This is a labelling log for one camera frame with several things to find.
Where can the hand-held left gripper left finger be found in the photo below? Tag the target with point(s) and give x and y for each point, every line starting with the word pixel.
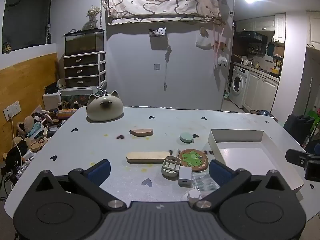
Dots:
pixel 98 172

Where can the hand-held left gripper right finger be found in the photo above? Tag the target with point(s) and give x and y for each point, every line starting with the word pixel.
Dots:
pixel 218 172

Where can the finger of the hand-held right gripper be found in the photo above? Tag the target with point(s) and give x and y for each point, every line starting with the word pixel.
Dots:
pixel 295 156

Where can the round coaster with green figure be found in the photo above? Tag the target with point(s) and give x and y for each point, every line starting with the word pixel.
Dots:
pixel 193 158

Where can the white cardboard box tray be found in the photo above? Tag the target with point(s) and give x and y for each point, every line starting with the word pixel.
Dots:
pixel 250 160

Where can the long wooden block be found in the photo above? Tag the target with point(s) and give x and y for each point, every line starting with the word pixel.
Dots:
pixel 147 157

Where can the clear plastic case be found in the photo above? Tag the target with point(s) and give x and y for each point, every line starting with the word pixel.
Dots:
pixel 203 181

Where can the dark chair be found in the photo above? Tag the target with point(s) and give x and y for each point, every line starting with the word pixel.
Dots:
pixel 297 127

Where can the white charger adapter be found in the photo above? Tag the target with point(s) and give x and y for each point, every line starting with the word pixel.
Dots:
pixel 184 177

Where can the green round disc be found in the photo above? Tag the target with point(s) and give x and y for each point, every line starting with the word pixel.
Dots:
pixel 186 137

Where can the grey plastic organizer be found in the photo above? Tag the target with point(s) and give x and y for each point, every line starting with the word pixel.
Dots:
pixel 170 167

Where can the small brown wooden piece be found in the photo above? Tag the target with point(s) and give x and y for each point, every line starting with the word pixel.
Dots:
pixel 141 132

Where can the beige cat-shaped ceramic container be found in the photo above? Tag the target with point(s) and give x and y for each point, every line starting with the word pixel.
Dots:
pixel 103 108

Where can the white lower kitchen cabinets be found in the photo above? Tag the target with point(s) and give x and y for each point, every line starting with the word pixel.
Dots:
pixel 261 90

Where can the white kitchen cabinets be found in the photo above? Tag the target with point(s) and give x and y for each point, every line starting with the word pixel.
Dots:
pixel 262 22
pixel 261 90

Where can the pile of toys and clutter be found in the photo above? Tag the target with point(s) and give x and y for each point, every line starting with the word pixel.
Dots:
pixel 35 130

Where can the white washing machine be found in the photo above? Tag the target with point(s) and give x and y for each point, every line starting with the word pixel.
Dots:
pixel 238 85

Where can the white plastic drawer unit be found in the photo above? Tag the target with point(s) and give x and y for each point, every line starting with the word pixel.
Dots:
pixel 83 71

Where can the white plush sheep toy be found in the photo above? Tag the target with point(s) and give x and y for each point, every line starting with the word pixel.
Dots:
pixel 221 61

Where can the glass fish tank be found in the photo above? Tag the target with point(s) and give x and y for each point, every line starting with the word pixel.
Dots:
pixel 83 42

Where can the white hanging bag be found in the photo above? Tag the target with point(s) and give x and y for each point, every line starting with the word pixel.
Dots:
pixel 203 41

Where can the white upper kitchen cabinets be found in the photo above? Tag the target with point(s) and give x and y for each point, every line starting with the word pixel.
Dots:
pixel 262 22

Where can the vase with dried flowers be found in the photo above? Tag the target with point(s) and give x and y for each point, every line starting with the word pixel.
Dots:
pixel 93 15

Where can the white wall socket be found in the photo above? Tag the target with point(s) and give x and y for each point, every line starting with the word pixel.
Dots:
pixel 11 109

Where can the clear wall hook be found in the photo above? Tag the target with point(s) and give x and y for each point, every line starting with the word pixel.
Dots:
pixel 156 67

